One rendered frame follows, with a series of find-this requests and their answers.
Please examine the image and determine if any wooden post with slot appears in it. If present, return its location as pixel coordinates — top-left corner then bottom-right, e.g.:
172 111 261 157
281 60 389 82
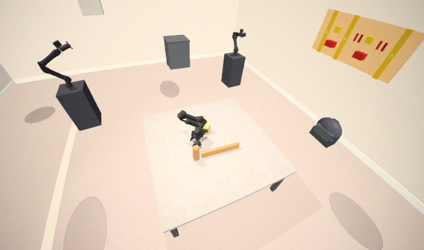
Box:
193 145 199 161

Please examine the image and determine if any wooden side rail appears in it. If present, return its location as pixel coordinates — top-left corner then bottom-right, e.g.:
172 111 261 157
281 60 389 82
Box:
199 142 240 158

